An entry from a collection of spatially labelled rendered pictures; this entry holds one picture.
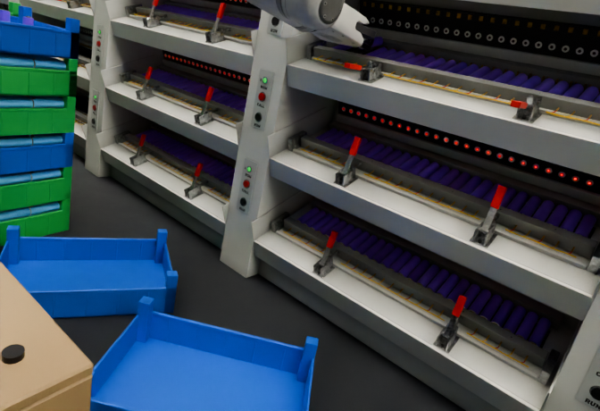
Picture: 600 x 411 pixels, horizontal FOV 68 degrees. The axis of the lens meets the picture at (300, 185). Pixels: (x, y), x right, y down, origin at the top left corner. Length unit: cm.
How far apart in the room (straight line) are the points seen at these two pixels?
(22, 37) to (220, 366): 71
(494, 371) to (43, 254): 87
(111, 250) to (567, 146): 87
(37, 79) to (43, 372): 87
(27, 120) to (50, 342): 85
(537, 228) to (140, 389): 64
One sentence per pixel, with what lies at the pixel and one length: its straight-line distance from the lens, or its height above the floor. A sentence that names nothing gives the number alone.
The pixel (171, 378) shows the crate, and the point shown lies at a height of 0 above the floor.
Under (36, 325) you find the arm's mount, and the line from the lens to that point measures 24.
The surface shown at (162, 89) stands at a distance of 134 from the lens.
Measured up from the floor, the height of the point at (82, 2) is 51.
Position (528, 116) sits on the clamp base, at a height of 49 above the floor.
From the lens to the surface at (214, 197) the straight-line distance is 114.
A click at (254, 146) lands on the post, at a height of 30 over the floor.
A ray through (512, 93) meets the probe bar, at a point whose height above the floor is 52.
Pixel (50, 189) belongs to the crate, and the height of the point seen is 11.
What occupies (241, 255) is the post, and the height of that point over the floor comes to 5.
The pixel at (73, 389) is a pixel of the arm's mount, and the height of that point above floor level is 37.
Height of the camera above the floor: 52
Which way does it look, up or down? 17 degrees down
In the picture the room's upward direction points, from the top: 12 degrees clockwise
